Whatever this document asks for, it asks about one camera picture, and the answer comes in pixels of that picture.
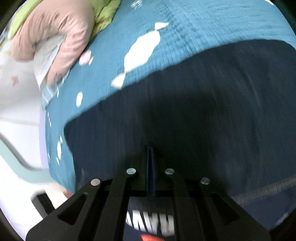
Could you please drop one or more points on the pink folded quilt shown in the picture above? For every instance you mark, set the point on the pink folded quilt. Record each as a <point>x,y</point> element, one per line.
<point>65,25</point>

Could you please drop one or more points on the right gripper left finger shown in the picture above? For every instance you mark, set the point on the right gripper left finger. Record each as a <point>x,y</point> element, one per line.
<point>98,210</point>

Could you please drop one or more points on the light blue pillow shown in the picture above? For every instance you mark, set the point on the light blue pillow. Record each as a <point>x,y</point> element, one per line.
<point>45,53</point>

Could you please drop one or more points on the dark blue denim jacket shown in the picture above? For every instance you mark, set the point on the dark blue denim jacket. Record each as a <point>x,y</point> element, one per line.
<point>229,111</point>

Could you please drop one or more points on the green quilt lining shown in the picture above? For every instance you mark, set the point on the green quilt lining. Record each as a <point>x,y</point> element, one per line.
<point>104,12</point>

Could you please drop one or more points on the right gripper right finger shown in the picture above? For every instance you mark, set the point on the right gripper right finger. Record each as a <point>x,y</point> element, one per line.
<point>200,210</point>

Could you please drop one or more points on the teal quilted bedspread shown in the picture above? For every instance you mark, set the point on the teal quilted bedspread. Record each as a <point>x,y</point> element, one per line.
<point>190,27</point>

